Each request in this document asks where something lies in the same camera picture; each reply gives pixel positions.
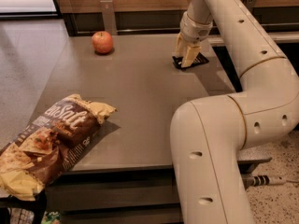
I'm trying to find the grey drawer cabinet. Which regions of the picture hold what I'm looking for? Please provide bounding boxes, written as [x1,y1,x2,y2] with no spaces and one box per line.
[46,166,183,224]

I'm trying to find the red apple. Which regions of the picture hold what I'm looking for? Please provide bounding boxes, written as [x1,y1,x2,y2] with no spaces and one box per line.
[92,31,113,54]

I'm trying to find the striped cable plug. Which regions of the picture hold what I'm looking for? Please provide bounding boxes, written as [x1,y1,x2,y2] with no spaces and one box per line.
[249,175,298,187]

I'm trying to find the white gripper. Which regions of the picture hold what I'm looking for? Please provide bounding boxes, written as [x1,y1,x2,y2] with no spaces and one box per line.
[175,11,213,68]

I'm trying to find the colourful packages under table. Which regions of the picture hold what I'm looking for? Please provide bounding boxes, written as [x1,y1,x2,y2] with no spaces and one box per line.
[8,208,62,224]

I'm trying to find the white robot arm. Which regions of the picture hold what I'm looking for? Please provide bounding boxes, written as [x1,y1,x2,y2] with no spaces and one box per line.
[170,0,299,224]

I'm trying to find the metal bracket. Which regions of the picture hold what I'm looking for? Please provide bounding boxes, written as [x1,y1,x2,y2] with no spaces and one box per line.
[100,0,118,35]
[243,0,257,10]

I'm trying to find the left metal bracket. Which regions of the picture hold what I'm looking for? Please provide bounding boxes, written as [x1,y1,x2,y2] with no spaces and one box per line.
[100,0,118,35]

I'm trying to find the brown chip bag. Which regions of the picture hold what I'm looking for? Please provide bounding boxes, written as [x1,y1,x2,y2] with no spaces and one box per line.
[0,94,116,201]

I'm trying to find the black rxbar chocolate bar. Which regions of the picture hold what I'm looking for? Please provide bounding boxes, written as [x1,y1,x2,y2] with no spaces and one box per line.
[172,53,209,69]

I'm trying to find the right metal bracket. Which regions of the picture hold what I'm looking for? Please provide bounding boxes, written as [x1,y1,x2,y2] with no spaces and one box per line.
[243,0,257,10]

